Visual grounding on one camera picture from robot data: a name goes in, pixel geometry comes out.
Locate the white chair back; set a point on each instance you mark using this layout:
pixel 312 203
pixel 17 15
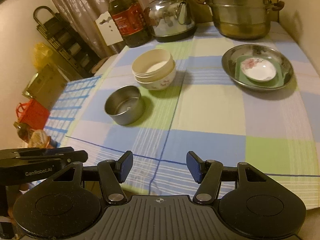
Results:
pixel 108 29

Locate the green square plastic plate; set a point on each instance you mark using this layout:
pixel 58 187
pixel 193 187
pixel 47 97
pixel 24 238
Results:
pixel 274 83

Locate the large stainless steel dish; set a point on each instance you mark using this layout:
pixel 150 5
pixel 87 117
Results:
pixel 230 57

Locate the floral white ceramic saucer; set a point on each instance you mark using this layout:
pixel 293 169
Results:
pixel 258 69

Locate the checkered pastel tablecloth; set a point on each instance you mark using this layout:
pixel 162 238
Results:
pixel 201 111

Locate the stacked stainless steel steamer pot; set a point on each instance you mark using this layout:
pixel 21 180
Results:
pixel 242 19

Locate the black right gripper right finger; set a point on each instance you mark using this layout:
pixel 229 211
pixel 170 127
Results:
pixel 207 174

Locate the cardboard box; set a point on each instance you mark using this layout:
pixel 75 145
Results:
pixel 46 86

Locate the black metal rack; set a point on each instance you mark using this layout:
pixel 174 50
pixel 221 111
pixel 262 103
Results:
pixel 67 42

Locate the cooking oil bottle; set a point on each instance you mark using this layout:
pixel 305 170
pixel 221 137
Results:
pixel 129 18

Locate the white ceramic rice bowl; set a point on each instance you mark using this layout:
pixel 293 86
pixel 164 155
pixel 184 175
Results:
pixel 159 84

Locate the small stainless steel bowl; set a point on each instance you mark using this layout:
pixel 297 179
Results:
pixel 125 105

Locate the yellow plastic bag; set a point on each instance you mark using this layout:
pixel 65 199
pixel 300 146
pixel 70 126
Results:
pixel 42 56

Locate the red paper bag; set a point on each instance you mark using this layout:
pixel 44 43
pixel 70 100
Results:
pixel 32 113

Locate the stainless steel kettle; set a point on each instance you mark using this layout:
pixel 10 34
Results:
pixel 170 20

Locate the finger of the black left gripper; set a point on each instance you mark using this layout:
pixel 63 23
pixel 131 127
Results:
pixel 67 154

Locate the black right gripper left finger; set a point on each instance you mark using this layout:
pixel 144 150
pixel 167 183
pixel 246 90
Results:
pixel 112 173

